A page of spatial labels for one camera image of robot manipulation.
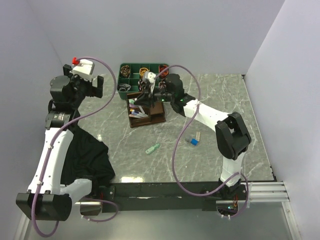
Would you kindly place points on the yellow rolled tie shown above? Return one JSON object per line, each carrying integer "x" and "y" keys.
{"x": 142, "y": 71}

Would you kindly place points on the orange black rolled tie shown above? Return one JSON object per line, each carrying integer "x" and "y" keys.
{"x": 163, "y": 70}

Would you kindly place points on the brown wooden desk organizer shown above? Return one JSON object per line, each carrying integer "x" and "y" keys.
{"x": 153, "y": 115}

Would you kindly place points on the black cloth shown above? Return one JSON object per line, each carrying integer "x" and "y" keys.
{"x": 87, "y": 157}

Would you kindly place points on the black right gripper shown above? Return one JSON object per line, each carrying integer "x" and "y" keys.
{"x": 145, "y": 100}

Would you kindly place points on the aluminium rail frame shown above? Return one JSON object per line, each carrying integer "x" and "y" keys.
{"x": 271, "y": 191}

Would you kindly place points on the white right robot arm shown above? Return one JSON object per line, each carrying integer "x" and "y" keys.
{"x": 232, "y": 135}

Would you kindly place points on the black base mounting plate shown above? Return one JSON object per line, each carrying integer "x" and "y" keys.
{"x": 153, "y": 196}

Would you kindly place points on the black white rolled tie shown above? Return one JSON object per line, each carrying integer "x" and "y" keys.
{"x": 141, "y": 85}

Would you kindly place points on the blue grey glue stick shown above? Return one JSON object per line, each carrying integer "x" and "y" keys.
{"x": 191, "y": 140}

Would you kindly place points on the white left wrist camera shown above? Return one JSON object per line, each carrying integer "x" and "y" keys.
{"x": 84, "y": 68}

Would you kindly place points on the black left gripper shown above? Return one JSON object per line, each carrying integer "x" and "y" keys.
{"x": 93, "y": 90}

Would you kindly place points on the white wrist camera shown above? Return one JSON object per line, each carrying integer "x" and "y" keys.
{"x": 149, "y": 78}
{"x": 84, "y": 68}

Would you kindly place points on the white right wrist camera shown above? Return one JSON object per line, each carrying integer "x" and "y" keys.
{"x": 149, "y": 78}

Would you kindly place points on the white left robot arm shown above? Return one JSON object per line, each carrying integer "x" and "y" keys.
{"x": 45, "y": 199}

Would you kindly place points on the small beige eraser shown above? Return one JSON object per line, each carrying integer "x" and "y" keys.
{"x": 198, "y": 136}

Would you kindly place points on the green compartment tray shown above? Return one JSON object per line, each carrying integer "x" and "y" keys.
{"x": 130, "y": 77}

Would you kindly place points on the brown patterned rolled tie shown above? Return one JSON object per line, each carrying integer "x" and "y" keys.
{"x": 125, "y": 71}

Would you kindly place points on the grey rolled cloth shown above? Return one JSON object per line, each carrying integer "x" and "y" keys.
{"x": 124, "y": 87}

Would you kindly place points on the pink black rolled tie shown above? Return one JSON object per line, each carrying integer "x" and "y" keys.
{"x": 162, "y": 86}

